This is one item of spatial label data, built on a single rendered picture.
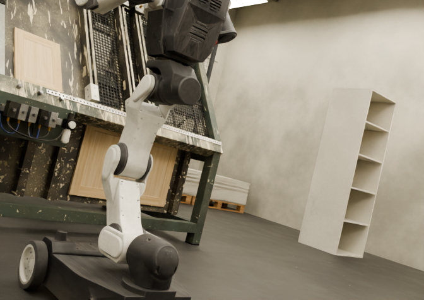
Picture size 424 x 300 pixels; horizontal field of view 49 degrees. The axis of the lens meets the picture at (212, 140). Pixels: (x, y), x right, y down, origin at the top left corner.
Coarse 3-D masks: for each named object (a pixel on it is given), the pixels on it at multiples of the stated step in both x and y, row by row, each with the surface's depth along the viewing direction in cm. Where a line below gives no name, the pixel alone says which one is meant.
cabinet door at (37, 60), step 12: (24, 36) 296; (36, 36) 303; (24, 48) 292; (36, 48) 300; (48, 48) 307; (24, 60) 288; (36, 60) 295; (48, 60) 303; (60, 60) 310; (24, 72) 284; (36, 72) 291; (48, 72) 298; (60, 72) 306; (36, 84) 287; (48, 84) 294; (60, 84) 301
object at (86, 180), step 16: (96, 128) 337; (96, 144) 339; (112, 144) 349; (160, 144) 381; (80, 160) 331; (96, 160) 341; (160, 160) 384; (80, 176) 333; (96, 176) 342; (160, 176) 386; (80, 192) 335; (96, 192) 344; (144, 192) 377; (160, 192) 389
